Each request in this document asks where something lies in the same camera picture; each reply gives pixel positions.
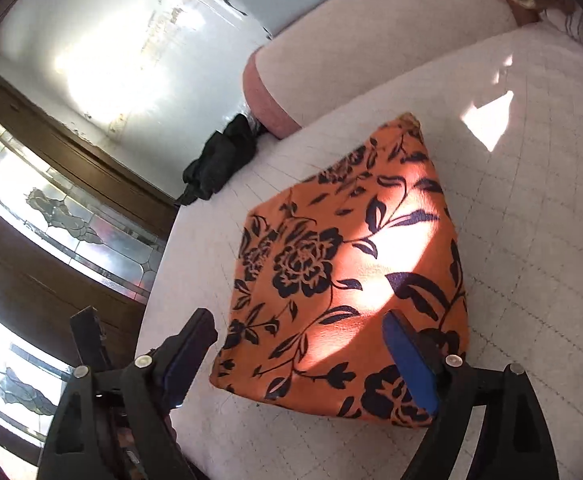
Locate orange black floral garment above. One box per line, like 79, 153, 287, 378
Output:
210, 114, 469, 428

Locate pink quilted bed cover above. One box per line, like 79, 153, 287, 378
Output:
138, 24, 583, 479

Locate pink quilted bolster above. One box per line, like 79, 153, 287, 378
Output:
243, 0, 538, 139

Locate striped floral pillow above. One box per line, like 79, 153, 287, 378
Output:
540, 8, 583, 45

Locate wooden stained glass door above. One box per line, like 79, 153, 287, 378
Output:
0, 58, 180, 480

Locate black clothing pile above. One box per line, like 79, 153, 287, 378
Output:
176, 114, 268, 206

